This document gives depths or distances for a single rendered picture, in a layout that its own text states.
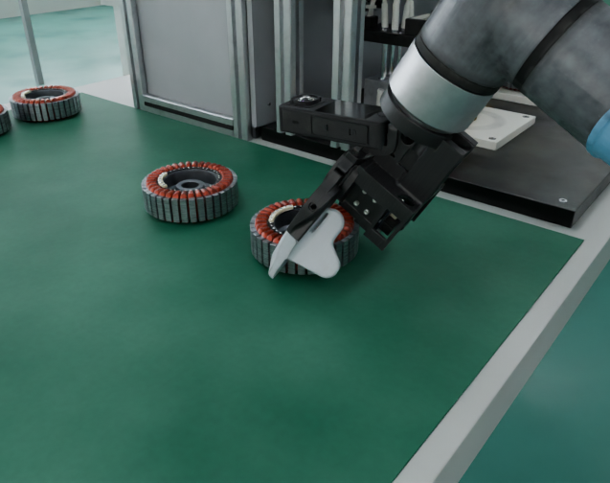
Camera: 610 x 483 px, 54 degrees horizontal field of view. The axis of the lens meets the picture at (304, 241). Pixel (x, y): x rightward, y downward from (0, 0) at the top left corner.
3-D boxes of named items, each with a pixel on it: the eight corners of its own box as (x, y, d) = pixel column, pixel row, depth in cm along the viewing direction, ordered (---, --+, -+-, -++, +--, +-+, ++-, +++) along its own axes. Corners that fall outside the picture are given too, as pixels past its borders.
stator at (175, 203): (234, 182, 78) (232, 155, 76) (243, 221, 69) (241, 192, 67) (146, 189, 76) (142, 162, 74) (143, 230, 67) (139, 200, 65)
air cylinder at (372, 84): (412, 106, 101) (416, 73, 98) (389, 117, 96) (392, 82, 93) (387, 101, 104) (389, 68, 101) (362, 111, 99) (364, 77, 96)
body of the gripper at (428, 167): (376, 257, 53) (456, 161, 45) (305, 194, 55) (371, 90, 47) (412, 223, 59) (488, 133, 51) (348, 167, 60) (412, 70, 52)
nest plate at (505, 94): (582, 90, 109) (583, 83, 109) (554, 109, 99) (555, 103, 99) (503, 78, 118) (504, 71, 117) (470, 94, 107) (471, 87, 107)
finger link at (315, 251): (298, 313, 54) (366, 238, 52) (251, 269, 55) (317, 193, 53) (306, 310, 57) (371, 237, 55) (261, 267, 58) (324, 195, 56)
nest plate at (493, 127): (534, 124, 93) (536, 116, 92) (495, 150, 83) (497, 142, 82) (446, 105, 101) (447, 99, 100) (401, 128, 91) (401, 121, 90)
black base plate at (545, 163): (680, 101, 111) (684, 89, 110) (571, 228, 67) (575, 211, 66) (449, 64, 137) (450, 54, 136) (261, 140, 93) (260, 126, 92)
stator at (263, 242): (376, 241, 64) (378, 211, 63) (322, 291, 56) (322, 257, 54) (290, 216, 70) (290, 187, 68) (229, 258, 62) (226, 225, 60)
